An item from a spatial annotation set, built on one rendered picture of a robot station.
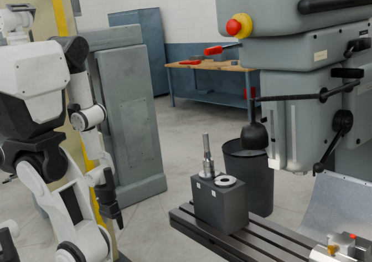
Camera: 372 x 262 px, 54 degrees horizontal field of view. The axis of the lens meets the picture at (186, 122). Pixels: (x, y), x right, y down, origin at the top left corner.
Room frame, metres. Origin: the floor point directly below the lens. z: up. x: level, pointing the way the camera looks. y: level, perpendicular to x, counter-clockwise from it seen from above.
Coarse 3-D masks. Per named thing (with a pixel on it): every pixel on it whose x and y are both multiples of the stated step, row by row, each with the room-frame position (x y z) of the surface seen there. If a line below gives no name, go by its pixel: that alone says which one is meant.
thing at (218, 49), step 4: (236, 44) 1.06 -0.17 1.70; (240, 44) 1.06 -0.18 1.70; (208, 48) 0.99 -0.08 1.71; (212, 48) 0.99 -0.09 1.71; (216, 48) 1.00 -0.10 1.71; (220, 48) 1.01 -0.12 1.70; (224, 48) 1.02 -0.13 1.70; (228, 48) 1.03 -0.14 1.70; (232, 48) 1.04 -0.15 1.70; (204, 52) 0.99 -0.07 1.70; (208, 52) 0.98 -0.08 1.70; (212, 52) 0.99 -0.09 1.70; (216, 52) 1.00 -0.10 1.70; (220, 52) 1.01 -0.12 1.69
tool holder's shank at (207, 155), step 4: (204, 132) 1.42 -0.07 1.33; (204, 136) 1.40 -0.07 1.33; (208, 136) 1.40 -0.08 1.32; (204, 140) 1.40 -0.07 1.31; (208, 140) 1.40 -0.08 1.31; (204, 144) 1.40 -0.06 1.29; (208, 144) 1.40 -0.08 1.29; (204, 148) 1.40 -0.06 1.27; (208, 148) 1.40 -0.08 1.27; (204, 152) 1.40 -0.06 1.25; (208, 152) 1.40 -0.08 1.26; (204, 156) 1.40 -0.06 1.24; (208, 156) 1.39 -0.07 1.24
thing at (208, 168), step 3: (213, 162) 1.40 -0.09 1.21; (204, 165) 1.39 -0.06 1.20; (207, 165) 1.39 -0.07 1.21; (210, 165) 1.39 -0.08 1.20; (213, 165) 1.39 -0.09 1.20; (204, 168) 1.39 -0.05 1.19; (207, 168) 1.39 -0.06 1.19; (210, 168) 1.39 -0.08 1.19; (213, 168) 1.39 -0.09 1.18; (204, 171) 1.40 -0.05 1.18; (207, 171) 1.39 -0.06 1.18; (210, 171) 1.39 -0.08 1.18; (213, 171) 1.39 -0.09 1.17; (207, 174) 1.39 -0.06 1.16; (210, 174) 1.38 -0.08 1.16
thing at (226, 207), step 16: (192, 176) 1.42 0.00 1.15; (208, 176) 1.38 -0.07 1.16; (224, 176) 1.36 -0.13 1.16; (192, 192) 1.42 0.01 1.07; (208, 192) 1.32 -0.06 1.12; (224, 192) 1.25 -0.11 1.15; (240, 192) 1.29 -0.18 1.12; (208, 208) 1.33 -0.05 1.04; (224, 208) 1.24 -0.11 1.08; (240, 208) 1.28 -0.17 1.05; (224, 224) 1.25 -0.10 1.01; (240, 224) 1.28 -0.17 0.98
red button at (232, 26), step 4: (228, 20) 0.91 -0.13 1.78; (232, 20) 0.90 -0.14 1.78; (236, 20) 0.90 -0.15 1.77; (228, 24) 0.91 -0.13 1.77; (232, 24) 0.90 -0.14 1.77; (236, 24) 0.89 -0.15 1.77; (240, 24) 0.91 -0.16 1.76; (228, 28) 0.91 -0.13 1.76; (232, 28) 0.90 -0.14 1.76; (236, 28) 0.89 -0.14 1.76; (240, 28) 0.91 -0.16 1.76; (228, 32) 0.91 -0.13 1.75; (232, 32) 0.90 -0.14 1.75; (236, 32) 0.90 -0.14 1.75
